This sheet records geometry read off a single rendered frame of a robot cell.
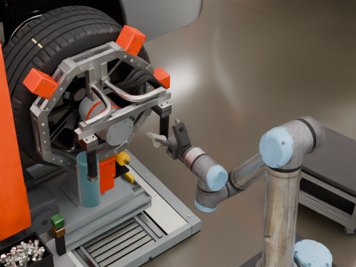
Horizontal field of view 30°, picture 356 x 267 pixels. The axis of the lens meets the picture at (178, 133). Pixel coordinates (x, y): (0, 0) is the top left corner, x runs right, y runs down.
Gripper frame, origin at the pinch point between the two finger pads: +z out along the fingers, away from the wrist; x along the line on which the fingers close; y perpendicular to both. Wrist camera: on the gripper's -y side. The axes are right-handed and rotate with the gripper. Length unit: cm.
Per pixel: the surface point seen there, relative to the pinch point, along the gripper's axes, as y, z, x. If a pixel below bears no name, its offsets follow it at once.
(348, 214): 67, -46, 82
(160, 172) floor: 83, 44, 35
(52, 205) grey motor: 45, 25, -40
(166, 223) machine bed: 75, 8, 11
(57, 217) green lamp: 17, -4, -52
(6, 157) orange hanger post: -10, 9, -62
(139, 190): 66, 27, 8
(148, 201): 69, 20, 9
